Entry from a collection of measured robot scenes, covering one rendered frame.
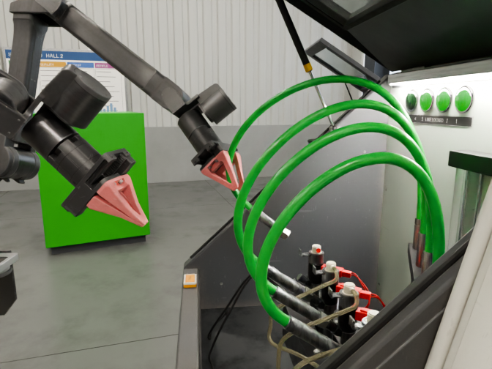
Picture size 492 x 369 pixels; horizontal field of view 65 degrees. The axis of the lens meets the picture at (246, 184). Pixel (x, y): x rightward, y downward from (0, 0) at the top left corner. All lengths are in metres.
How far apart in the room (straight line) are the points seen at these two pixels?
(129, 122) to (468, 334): 3.66
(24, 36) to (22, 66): 0.07
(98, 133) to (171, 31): 3.75
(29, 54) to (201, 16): 6.39
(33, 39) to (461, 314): 1.01
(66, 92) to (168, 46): 6.64
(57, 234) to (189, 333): 3.30
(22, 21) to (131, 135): 2.85
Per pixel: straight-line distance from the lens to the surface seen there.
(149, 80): 0.90
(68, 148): 0.57
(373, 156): 0.46
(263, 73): 7.51
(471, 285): 0.41
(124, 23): 7.24
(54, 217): 3.97
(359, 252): 1.14
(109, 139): 3.87
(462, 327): 0.41
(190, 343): 0.76
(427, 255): 0.63
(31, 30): 1.11
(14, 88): 0.60
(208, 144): 0.78
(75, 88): 0.56
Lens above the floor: 1.37
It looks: 11 degrees down
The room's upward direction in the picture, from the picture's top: straight up
